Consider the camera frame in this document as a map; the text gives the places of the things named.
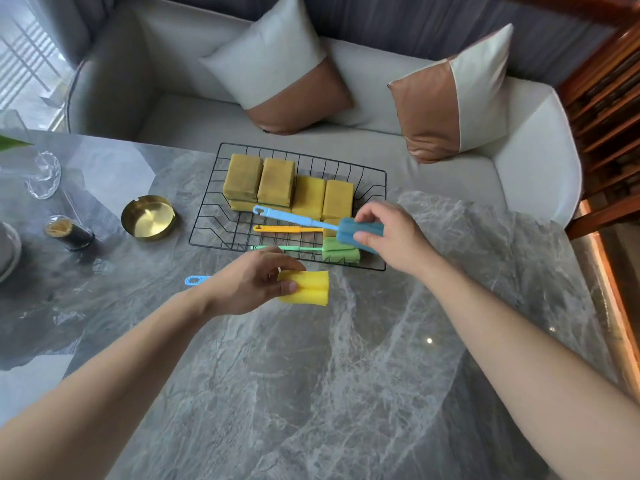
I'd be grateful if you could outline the yellow sponge brush blue handle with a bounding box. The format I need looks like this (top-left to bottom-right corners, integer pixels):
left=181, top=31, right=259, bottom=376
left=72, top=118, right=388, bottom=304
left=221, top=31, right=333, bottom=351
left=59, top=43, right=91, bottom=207
left=184, top=270, right=330, bottom=307

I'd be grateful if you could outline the black wire basket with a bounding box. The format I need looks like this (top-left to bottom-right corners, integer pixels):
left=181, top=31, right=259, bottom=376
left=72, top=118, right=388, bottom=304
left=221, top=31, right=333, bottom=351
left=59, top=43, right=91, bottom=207
left=188, top=142, right=389, bottom=272

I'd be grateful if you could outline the small dark cup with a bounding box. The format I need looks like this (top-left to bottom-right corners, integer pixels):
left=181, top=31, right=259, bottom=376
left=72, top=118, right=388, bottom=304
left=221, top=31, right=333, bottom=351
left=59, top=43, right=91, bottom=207
left=43, top=215, right=95, bottom=252

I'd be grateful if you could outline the person's left forearm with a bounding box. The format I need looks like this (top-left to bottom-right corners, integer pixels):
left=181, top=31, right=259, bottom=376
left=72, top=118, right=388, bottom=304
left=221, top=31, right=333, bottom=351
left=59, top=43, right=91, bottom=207
left=0, top=287, right=216, bottom=480

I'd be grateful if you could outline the green sponge brush green handle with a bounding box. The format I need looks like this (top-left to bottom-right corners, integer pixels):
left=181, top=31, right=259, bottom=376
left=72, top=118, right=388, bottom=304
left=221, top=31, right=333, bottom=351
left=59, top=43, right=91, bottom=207
left=249, top=238, right=362, bottom=266

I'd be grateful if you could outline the person's left hand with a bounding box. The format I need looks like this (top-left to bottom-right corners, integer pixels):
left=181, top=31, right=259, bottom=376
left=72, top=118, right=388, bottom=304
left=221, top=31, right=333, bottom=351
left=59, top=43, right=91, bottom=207
left=204, top=246, right=307, bottom=317

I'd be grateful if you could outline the brown wooden shelf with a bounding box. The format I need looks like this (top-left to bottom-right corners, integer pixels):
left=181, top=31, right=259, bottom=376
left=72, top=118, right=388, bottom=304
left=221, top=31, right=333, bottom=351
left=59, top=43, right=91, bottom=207
left=492, top=0, right=640, bottom=241

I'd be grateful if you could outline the person's right forearm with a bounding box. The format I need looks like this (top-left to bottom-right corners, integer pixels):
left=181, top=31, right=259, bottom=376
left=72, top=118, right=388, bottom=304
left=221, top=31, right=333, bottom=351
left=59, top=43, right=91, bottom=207
left=422, top=252, right=640, bottom=480

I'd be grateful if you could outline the white and brown cushion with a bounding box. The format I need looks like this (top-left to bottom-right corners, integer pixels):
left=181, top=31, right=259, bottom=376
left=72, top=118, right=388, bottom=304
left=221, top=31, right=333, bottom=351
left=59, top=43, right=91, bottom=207
left=387, top=23, right=515, bottom=165
left=198, top=0, right=355, bottom=137

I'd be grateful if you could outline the light grey sofa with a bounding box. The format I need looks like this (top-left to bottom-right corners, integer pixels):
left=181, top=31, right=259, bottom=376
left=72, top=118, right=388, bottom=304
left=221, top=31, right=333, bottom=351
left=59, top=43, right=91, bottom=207
left=65, top=0, right=584, bottom=230

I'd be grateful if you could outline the clear glass vase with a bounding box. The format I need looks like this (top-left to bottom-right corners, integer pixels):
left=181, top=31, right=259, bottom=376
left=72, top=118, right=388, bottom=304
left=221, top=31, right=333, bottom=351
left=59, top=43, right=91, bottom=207
left=0, top=110, right=62, bottom=201

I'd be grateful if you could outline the row of yellow green sponges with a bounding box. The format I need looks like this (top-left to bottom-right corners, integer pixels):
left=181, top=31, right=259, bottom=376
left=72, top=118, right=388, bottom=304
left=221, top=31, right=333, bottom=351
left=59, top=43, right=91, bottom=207
left=222, top=153, right=357, bottom=223

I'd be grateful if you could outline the green plant leaf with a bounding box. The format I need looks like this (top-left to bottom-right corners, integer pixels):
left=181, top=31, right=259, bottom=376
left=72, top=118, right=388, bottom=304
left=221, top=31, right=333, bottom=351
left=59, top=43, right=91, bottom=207
left=0, top=134, right=34, bottom=153

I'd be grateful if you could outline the white plate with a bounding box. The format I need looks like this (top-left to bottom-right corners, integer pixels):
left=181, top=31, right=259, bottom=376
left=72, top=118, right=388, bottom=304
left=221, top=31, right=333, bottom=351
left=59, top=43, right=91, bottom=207
left=0, top=222, right=23, bottom=284

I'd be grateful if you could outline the gold metal ashtray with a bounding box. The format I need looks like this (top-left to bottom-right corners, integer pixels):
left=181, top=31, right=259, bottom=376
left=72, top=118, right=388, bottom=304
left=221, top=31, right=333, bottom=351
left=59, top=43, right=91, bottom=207
left=120, top=195, right=177, bottom=243

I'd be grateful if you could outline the person's right hand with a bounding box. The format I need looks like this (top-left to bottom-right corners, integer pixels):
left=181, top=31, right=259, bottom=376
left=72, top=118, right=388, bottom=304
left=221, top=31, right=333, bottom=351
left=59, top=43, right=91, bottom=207
left=352, top=201, right=442, bottom=278

